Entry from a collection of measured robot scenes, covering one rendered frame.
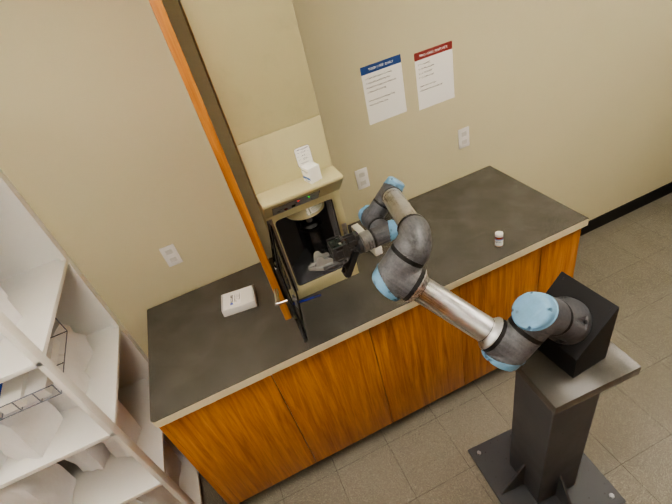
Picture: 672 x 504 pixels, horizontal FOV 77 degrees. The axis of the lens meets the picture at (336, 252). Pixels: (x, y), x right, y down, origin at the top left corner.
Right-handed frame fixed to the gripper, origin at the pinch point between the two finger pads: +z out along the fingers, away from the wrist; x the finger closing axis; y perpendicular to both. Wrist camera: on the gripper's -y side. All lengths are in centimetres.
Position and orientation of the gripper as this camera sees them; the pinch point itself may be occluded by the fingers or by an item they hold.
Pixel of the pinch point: (312, 269)
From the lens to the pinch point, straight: 153.9
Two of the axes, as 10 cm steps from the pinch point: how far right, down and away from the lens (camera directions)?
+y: -2.1, -7.7, -6.0
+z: -9.0, 3.9, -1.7
